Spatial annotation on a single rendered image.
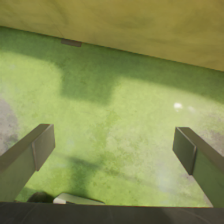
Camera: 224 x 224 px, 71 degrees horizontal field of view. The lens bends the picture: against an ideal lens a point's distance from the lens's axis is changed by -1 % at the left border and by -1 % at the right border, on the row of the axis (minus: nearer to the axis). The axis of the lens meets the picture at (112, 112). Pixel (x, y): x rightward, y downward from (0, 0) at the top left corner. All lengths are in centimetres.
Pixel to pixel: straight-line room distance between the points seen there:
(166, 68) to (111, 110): 41
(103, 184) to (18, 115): 68
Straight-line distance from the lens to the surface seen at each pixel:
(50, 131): 16
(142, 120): 93
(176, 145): 17
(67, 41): 116
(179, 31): 73
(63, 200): 93
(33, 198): 100
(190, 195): 103
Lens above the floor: 93
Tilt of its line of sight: 80 degrees down
